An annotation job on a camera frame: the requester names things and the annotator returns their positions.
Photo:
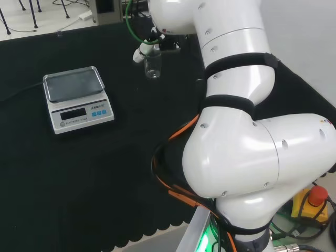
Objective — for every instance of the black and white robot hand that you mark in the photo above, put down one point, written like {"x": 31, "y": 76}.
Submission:
{"x": 155, "y": 36}

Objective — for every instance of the small clear glass beaker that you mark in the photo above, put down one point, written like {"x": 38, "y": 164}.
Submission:
{"x": 152, "y": 73}

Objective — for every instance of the grey metal box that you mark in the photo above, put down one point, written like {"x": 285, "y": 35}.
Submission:
{"x": 118, "y": 13}

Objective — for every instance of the white power strip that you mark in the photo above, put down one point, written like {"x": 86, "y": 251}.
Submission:
{"x": 85, "y": 15}

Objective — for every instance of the clear cloth clip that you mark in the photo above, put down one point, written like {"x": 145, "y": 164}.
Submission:
{"x": 59, "y": 33}

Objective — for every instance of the white electronic balance steel pan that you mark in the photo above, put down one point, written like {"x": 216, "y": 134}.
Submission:
{"x": 78, "y": 120}

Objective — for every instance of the black tripod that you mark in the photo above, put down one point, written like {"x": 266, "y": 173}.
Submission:
{"x": 5, "y": 23}
{"x": 32, "y": 13}

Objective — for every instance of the black bench cloth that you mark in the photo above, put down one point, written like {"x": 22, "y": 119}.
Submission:
{"x": 78, "y": 170}

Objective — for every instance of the pale board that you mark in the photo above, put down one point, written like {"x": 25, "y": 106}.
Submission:
{"x": 309, "y": 39}

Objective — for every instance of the yellow stop button red cap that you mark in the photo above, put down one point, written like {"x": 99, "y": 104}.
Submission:
{"x": 317, "y": 195}

